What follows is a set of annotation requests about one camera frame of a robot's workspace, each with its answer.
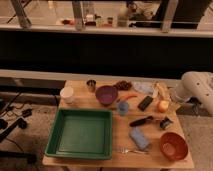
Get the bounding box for red bowl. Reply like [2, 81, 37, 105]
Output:
[159, 132, 189, 161]

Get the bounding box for black rectangular block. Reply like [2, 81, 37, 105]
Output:
[138, 96, 153, 111]

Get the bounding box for green plastic tray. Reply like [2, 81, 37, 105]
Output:
[45, 109, 113, 160]

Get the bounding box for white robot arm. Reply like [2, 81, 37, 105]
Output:
[171, 71, 213, 115]

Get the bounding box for small blue cup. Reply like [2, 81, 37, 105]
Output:
[117, 101, 129, 116]

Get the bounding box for clear plastic bag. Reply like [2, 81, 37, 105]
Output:
[133, 82, 154, 95]

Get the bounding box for purple bowl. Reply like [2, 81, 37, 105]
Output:
[95, 85, 118, 106]

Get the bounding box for silver fork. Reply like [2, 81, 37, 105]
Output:
[117, 148, 149, 155]

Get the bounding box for small metal cup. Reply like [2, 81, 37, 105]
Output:
[86, 79, 96, 92]

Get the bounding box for dark red grapes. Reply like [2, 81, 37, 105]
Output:
[115, 80, 132, 90]

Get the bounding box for wooden table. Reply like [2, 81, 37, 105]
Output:
[42, 81, 194, 169]

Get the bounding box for orange apple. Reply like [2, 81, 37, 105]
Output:
[157, 100, 169, 113]

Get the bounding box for white cup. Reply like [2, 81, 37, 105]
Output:
[60, 87, 74, 103]

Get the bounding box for orange carrot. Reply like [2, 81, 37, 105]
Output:
[117, 94, 137, 101]

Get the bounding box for small black clip object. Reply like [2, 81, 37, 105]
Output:
[160, 117, 173, 130]

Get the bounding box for blue sponge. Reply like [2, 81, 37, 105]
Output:
[130, 128, 149, 150]

